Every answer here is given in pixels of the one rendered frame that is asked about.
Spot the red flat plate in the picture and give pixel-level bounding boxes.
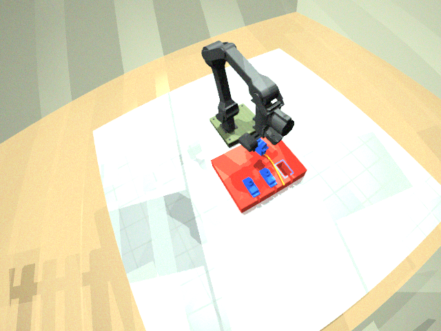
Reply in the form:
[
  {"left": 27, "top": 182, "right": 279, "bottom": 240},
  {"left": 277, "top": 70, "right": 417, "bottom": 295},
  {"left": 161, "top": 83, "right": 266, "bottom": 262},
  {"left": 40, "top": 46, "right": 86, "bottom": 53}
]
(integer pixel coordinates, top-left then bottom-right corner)
[{"left": 211, "top": 138, "right": 307, "bottom": 213}]

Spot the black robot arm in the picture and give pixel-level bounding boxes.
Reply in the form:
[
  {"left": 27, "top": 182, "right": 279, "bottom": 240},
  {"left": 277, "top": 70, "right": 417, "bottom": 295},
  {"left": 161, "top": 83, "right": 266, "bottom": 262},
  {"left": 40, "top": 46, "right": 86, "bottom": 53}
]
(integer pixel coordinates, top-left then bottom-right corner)
[{"left": 201, "top": 41, "right": 295, "bottom": 146}]

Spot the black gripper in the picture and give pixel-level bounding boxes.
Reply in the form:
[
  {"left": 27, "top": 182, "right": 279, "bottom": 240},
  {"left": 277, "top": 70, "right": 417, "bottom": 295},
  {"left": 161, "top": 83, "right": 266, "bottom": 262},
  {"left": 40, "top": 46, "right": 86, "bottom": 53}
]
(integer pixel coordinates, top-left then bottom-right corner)
[{"left": 238, "top": 116, "right": 269, "bottom": 152}]

